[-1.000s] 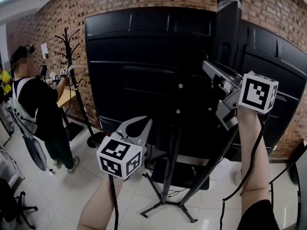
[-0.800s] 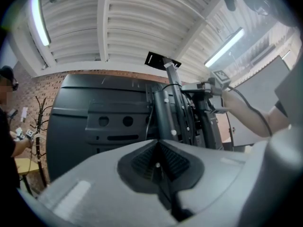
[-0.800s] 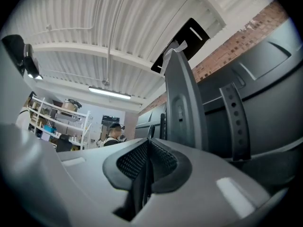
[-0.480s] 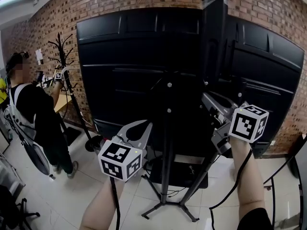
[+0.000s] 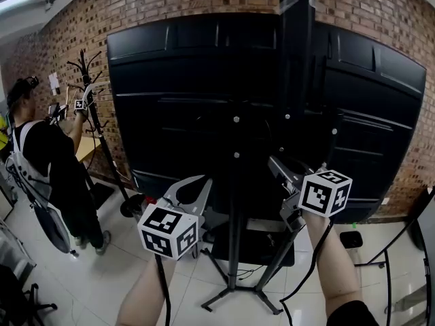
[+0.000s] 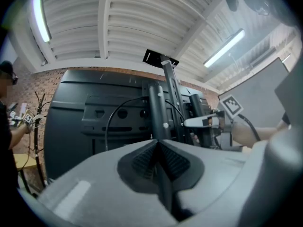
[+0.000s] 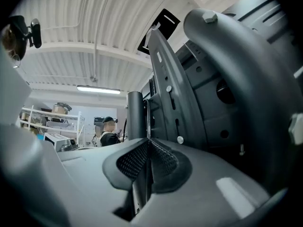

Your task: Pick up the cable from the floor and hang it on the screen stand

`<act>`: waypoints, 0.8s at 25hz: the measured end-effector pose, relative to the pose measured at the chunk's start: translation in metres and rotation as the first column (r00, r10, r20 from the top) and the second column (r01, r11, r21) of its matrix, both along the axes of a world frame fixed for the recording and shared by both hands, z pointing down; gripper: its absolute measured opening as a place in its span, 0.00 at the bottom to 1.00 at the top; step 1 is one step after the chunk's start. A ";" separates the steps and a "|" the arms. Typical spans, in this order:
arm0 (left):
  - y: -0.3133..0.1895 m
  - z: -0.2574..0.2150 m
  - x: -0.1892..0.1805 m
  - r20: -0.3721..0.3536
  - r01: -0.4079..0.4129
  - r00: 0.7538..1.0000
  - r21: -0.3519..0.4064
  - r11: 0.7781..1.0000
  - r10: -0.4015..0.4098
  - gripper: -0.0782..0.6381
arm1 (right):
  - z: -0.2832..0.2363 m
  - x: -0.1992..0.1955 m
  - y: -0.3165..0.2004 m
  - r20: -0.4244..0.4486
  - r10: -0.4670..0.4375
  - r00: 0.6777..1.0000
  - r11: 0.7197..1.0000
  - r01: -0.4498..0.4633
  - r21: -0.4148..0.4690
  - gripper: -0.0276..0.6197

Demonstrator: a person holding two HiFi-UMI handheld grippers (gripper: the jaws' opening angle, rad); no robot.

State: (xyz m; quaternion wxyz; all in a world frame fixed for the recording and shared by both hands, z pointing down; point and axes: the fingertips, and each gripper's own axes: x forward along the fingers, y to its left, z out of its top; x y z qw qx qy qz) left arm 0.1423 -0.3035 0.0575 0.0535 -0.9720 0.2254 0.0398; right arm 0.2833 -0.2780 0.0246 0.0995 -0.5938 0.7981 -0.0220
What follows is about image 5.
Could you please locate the black rolling stand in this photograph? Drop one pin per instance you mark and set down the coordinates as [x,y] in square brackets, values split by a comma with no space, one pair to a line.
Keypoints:
[391,250]

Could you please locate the large black TV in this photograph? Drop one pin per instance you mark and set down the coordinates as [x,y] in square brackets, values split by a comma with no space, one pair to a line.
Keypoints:
[187,97]

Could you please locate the person's left forearm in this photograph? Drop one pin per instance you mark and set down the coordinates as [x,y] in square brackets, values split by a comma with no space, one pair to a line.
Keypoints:
[146,294]

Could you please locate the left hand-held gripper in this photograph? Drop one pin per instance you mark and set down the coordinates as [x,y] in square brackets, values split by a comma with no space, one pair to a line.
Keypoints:
[166,229]

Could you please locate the small white appliance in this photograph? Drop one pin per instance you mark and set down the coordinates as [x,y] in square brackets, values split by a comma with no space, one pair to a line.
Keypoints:
[351,239]

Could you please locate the person's right forearm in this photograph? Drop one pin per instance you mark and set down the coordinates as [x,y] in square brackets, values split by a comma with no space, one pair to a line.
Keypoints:
[336,267]

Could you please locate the person's black shirt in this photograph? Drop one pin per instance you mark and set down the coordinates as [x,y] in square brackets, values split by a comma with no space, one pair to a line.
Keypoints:
[353,314]

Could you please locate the grey oval pad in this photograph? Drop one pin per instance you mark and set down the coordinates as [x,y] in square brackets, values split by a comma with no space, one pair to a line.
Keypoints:
[54,229]

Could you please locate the wooden table black leg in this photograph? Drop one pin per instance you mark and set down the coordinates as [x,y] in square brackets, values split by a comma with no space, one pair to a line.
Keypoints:
[88,149]

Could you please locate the black coat rack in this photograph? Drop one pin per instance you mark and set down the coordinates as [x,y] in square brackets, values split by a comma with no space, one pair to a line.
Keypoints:
[98,131]

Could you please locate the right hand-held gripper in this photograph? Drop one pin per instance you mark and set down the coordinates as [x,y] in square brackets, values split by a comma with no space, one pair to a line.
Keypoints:
[323,195]

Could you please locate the white paper sheets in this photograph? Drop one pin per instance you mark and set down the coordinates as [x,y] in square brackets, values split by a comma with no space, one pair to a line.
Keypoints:
[54,83]

